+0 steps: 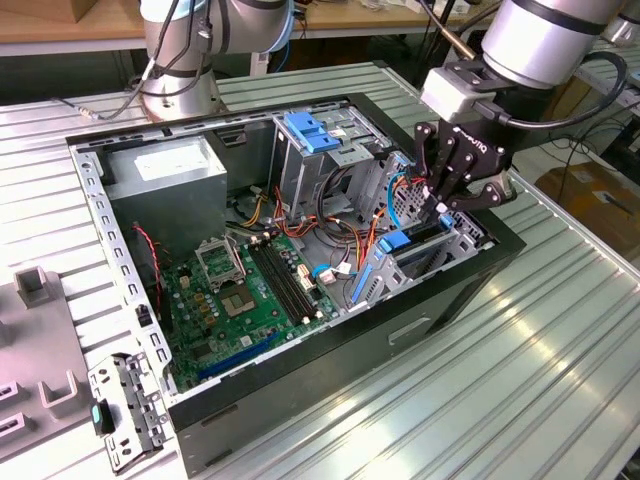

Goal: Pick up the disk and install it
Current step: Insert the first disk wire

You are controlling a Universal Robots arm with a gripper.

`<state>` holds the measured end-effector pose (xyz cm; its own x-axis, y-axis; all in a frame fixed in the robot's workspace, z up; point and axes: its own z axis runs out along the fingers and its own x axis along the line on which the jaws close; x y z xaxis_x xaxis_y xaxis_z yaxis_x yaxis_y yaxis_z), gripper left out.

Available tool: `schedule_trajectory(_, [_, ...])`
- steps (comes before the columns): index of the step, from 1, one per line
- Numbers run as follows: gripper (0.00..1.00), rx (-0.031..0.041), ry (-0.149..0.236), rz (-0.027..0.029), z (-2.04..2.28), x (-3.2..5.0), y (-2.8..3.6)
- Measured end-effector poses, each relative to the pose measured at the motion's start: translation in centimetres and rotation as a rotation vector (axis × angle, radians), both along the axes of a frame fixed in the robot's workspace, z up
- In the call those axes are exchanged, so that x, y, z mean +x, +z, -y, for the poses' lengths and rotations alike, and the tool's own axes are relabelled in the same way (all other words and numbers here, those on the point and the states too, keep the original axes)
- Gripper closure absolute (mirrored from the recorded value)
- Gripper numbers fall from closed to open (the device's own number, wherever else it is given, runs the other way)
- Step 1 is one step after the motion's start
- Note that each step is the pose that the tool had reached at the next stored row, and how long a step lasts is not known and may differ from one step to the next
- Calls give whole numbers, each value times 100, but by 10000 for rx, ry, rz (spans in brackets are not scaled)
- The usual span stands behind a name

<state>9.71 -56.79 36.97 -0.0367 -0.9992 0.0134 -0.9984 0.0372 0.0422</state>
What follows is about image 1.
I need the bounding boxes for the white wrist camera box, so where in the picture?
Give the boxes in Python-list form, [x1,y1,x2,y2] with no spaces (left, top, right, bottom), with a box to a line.
[419,67,501,122]

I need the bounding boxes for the red orange wire bundle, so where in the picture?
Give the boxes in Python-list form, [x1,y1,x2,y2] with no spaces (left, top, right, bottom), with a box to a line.
[272,184,361,246]

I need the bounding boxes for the black tripod stand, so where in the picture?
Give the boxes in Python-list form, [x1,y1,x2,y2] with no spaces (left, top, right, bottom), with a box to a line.
[412,0,451,94]

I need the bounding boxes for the large cardboard box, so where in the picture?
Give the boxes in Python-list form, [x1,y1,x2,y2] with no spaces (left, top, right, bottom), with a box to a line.
[535,162,640,261]

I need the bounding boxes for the metal locking lever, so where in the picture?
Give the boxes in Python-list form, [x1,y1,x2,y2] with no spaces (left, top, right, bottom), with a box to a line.
[225,232,248,282]

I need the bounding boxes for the CPU socket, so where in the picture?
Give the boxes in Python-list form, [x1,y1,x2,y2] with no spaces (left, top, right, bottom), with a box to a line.
[217,287,259,319]

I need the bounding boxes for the wooden desk with white legs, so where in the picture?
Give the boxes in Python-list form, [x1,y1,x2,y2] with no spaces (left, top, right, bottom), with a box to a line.
[0,0,501,96]

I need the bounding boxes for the metal disk bay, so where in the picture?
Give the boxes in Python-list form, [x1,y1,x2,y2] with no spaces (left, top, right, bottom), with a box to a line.
[344,149,496,311]

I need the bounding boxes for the metal socket cover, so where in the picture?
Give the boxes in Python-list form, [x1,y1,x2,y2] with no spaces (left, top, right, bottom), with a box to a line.
[193,238,247,292]

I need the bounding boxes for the grey power supply unit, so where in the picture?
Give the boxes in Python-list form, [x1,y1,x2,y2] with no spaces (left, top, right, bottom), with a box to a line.
[102,134,229,256]

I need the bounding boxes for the short blue data wire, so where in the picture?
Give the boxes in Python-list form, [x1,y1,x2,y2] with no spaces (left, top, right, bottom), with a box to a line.
[309,262,364,286]

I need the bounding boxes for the black teal card latch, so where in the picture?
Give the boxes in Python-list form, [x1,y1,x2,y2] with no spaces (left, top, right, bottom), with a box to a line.
[91,398,120,436]

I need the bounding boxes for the blue drive cage latch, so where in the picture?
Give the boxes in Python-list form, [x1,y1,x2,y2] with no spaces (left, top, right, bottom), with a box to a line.
[282,112,341,155]

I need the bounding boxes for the black cable with metal connector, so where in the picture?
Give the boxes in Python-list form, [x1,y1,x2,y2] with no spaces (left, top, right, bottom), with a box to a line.
[49,0,224,122]

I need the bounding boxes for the metal optical drive cage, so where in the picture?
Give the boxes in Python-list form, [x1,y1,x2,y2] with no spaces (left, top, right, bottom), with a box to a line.
[269,107,391,221]

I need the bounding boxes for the orange red disk power wire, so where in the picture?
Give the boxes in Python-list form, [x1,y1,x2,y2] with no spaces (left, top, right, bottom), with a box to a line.
[357,172,426,274]

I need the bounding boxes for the black cable with brass end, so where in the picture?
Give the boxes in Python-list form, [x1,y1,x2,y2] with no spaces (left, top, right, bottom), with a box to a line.
[419,0,484,61]

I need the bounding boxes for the green motherboard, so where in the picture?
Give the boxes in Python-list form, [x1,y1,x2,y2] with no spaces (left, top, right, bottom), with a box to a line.
[162,234,341,394]

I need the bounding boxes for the black camera cable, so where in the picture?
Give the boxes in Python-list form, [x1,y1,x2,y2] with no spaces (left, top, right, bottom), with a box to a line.
[472,49,630,132]

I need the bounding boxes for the small cardboard box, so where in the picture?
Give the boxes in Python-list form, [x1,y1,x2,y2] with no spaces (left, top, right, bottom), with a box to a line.
[69,0,109,24]

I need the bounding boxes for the blue expansion slot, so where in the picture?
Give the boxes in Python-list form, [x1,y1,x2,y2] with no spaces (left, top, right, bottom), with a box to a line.
[197,332,281,381]

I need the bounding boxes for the black RAM slot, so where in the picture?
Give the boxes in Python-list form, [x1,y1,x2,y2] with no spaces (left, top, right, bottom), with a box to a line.
[248,238,312,325]
[262,233,326,321]

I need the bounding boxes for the long blue data wire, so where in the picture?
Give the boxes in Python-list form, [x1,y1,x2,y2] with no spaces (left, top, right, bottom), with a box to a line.
[386,169,417,231]

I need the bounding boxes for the black open PC case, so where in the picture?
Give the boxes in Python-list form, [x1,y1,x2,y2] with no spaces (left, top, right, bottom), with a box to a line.
[64,92,527,479]

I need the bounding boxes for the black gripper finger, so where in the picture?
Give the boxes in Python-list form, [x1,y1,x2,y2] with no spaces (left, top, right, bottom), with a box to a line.
[412,122,459,221]
[435,152,516,221]

